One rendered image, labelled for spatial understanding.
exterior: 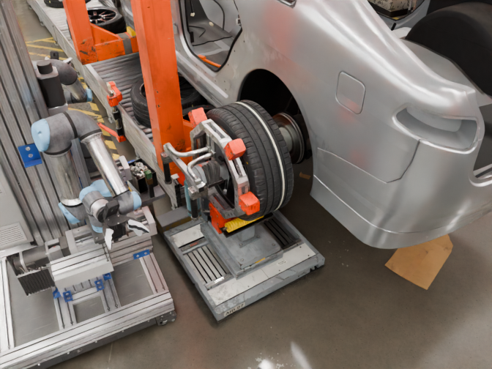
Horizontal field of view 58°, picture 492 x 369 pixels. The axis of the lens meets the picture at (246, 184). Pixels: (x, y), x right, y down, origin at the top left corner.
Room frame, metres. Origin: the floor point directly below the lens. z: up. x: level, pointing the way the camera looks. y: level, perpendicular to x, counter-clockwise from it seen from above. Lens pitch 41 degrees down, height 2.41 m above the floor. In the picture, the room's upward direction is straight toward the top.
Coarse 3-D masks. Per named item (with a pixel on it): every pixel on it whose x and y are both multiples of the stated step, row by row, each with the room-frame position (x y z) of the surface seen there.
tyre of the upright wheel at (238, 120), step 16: (208, 112) 2.12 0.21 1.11; (224, 112) 2.01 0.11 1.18; (240, 112) 2.01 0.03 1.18; (256, 112) 2.01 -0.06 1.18; (224, 128) 1.96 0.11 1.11; (240, 128) 1.88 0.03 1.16; (256, 128) 1.90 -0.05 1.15; (272, 128) 1.92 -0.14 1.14; (256, 144) 1.81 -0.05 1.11; (272, 144) 1.84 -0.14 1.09; (256, 160) 1.75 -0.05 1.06; (272, 160) 1.78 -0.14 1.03; (288, 160) 1.82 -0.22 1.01; (256, 176) 1.71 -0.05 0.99; (272, 176) 1.74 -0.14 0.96; (288, 176) 1.78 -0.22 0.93; (256, 192) 1.69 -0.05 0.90; (272, 192) 1.73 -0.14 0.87; (288, 192) 1.78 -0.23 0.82; (272, 208) 1.75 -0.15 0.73
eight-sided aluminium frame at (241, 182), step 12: (192, 132) 2.11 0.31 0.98; (204, 132) 2.08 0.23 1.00; (216, 132) 1.95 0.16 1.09; (192, 144) 2.12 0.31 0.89; (228, 168) 1.76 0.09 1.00; (240, 168) 1.74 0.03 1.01; (240, 180) 1.70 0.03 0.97; (216, 192) 2.00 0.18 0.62; (240, 192) 1.69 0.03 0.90; (216, 204) 1.90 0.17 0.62; (228, 216) 1.77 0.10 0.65
